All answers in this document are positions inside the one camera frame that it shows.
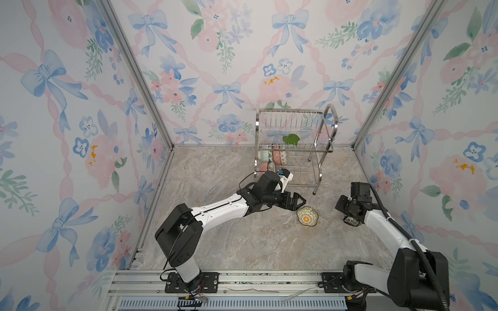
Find maroon patterned white bowl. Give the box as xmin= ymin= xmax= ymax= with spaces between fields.
xmin=267 ymin=161 xmax=277 ymax=172

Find green leaf-shaped dish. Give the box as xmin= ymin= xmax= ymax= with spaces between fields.
xmin=282 ymin=133 xmax=300 ymax=146

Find dark floral bowl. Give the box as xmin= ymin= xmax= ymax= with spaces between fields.
xmin=342 ymin=216 xmax=363 ymax=228

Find orange flower-shaped dish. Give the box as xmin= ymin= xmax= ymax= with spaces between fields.
xmin=296 ymin=206 xmax=319 ymax=227

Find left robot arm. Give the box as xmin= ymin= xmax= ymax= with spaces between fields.
xmin=154 ymin=169 xmax=306 ymax=294

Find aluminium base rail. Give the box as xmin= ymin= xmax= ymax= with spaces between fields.
xmin=102 ymin=270 xmax=438 ymax=311

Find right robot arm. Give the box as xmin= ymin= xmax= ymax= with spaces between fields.
xmin=335 ymin=182 xmax=450 ymax=310

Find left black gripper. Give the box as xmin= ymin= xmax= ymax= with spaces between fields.
xmin=261 ymin=191 xmax=306 ymax=211

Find pale green grid bowl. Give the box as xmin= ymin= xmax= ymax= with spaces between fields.
xmin=259 ymin=150 xmax=271 ymax=162

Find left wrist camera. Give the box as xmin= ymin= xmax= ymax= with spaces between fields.
xmin=276 ymin=168 xmax=294 ymax=193

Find stainless steel dish rack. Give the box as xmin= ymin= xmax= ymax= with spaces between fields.
xmin=253 ymin=104 xmax=339 ymax=195

